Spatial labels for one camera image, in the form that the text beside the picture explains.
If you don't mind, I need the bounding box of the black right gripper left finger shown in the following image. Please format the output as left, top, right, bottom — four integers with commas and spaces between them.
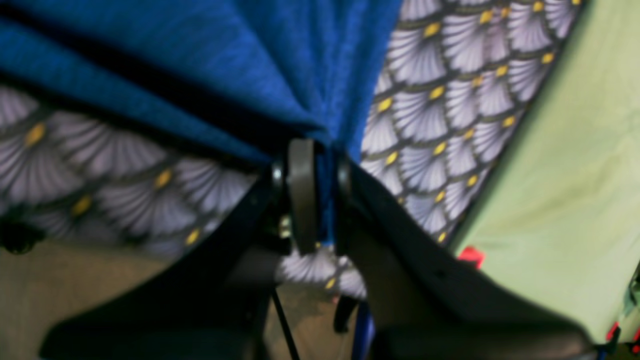
39, 138, 319, 360

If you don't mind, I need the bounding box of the fan-patterned tablecloth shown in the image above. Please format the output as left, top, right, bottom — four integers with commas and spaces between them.
1, 0, 570, 299

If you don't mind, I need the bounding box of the light green cloth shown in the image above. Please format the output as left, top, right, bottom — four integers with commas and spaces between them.
451, 0, 640, 343

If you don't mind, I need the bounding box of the red table clamp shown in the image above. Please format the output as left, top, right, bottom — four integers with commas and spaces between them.
456, 245, 487, 271

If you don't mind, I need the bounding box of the blue long-sleeve T-shirt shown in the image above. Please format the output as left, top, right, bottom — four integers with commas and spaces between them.
0, 0, 403, 241

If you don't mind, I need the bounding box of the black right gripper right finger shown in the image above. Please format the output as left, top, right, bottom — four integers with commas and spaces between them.
335, 156, 597, 360

